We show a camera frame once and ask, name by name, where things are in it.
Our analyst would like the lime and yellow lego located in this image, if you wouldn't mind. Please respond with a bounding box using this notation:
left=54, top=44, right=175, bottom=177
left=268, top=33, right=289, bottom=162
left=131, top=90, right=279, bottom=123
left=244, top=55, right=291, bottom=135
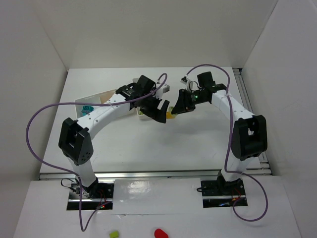
left=166, top=107, right=177, bottom=119

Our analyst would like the teal arched lego brick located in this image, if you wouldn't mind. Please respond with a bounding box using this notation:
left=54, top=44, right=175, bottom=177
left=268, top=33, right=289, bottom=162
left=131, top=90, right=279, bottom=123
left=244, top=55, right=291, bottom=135
left=81, top=106, right=94, bottom=114

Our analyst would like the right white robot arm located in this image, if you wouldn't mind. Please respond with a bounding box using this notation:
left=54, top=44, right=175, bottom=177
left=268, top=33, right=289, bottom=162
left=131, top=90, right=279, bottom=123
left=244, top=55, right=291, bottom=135
left=172, top=72, right=267, bottom=195

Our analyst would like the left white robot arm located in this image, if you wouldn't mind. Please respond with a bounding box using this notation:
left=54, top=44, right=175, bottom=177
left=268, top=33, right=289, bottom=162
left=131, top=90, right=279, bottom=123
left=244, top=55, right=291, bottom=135
left=58, top=75, right=169, bottom=197

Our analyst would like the centre white compartment tray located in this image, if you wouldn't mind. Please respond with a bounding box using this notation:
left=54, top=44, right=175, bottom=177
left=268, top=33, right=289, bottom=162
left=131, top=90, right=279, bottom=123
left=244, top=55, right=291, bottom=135
left=132, top=78, right=151, bottom=121

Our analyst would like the white compartment tray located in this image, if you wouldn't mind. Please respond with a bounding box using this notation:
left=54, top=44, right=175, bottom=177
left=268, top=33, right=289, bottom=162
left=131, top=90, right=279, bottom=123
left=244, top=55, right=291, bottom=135
left=74, top=89, right=139, bottom=119
left=132, top=78, right=151, bottom=121

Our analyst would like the left white compartment tray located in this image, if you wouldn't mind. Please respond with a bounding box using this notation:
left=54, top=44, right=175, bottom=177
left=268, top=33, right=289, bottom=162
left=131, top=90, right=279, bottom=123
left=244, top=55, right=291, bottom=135
left=74, top=89, right=139, bottom=119

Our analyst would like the red oval lego foreground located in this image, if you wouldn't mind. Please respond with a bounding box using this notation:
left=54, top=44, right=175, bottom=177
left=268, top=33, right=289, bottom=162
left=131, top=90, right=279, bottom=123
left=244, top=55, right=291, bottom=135
left=154, top=229, right=169, bottom=238

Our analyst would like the lime lego foreground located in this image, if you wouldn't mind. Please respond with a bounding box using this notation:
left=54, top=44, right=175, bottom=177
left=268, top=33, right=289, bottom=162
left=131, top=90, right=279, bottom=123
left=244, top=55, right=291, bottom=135
left=109, top=231, right=119, bottom=238

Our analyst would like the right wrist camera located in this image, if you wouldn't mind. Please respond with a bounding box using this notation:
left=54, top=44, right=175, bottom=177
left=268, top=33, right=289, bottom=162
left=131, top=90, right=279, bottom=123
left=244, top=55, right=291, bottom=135
left=180, top=76, right=194, bottom=91

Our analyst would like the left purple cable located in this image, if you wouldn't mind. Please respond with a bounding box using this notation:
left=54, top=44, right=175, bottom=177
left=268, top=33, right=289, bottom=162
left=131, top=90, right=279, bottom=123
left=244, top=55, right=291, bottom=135
left=26, top=72, right=167, bottom=232

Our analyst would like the purple cable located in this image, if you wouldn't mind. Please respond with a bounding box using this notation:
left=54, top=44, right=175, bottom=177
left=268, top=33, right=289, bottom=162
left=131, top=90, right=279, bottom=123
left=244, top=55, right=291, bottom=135
left=185, top=64, right=269, bottom=222
left=26, top=72, right=167, bottom=232

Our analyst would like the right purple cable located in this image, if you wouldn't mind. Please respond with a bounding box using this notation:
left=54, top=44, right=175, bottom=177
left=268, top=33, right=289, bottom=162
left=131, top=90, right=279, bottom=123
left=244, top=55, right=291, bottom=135
left=185, top=64, right=269, bottom=222

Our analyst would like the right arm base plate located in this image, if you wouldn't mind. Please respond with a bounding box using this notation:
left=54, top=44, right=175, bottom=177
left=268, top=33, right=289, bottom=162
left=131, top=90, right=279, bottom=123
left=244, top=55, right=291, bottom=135
left=196, top=179, right=248, bottom=208

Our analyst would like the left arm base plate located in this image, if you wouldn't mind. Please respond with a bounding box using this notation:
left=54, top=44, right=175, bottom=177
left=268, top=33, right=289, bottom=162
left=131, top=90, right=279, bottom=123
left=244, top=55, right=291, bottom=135
left=60, top=178, right=114, bottom=211

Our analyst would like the front aluminium rail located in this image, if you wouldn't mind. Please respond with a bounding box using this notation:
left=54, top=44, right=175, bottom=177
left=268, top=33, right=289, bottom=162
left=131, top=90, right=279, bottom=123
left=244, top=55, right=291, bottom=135
left=39, top=169, right=273, bottom=180

